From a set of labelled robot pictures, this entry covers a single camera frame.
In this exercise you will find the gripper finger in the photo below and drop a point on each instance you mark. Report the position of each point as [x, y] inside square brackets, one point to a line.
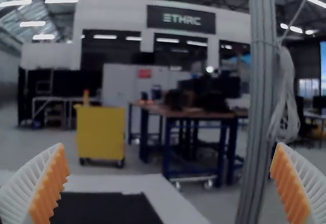
[300, 191]
[35, 191]

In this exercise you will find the black mat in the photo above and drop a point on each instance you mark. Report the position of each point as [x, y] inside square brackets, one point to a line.
[107, 208]

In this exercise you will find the yellow wheeled cabinet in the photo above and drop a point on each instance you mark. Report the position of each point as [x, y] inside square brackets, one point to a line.
[102, 132]

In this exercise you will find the blue metal workbench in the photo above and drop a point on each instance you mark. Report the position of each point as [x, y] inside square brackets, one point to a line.
[145, 132]
[166, 157]

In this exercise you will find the grey metal table frame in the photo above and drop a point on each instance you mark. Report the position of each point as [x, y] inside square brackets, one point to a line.
[45, 99]

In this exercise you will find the aluminium post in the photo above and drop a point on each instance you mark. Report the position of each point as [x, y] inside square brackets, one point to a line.
[259, 81]

